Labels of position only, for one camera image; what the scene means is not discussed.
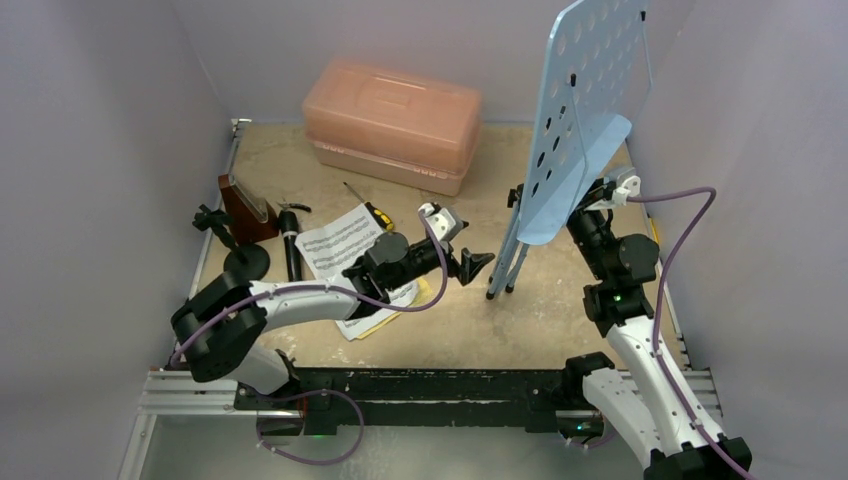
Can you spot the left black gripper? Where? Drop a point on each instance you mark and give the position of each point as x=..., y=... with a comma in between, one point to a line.
x=468, y=266

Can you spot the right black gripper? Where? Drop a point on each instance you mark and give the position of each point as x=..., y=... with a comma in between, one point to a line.
x=584, y=221

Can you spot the yellow sheet music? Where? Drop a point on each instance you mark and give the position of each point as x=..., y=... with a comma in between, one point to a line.
x=417, y=296

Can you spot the light blue music stand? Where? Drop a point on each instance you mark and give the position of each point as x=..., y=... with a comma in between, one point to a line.
x=579, y=122

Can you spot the white sheet music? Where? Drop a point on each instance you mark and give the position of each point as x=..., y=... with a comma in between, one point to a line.
x=328, y=250

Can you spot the black microphone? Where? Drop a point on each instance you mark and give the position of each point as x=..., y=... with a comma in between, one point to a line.
x=288, y=226

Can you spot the clear plastic metronome cover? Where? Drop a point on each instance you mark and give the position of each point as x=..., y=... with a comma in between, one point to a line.
x=257, y=206

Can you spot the brown wooden metronome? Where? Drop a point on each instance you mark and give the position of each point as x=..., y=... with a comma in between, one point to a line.
x=246, y=229

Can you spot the black round microphone stand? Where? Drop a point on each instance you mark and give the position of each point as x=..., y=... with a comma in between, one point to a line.
x=252, y=261

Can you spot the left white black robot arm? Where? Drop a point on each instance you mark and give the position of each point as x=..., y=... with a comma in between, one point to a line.
x=217, y=329

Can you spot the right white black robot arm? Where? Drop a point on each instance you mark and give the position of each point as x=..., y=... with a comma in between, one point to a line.
x=662, y=421

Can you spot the black yellow screwdriver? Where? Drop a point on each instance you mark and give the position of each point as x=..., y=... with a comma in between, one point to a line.
x=382, y=219

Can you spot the pink plastic storage box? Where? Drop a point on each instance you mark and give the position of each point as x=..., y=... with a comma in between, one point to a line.
x=399, y=127

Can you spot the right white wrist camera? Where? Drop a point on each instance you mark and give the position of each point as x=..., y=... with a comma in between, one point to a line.
x=620, y=187

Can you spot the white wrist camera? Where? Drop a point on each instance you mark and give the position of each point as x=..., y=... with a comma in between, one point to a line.
x=620, y=187
x=444, y=221

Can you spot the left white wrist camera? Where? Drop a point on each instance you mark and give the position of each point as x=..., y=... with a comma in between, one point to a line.
x=444, y=221

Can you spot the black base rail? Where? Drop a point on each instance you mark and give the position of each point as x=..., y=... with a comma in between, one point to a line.
x=536, y=401

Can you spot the black handled pliers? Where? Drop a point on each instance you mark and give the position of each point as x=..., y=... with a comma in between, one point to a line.
x=289, y=206

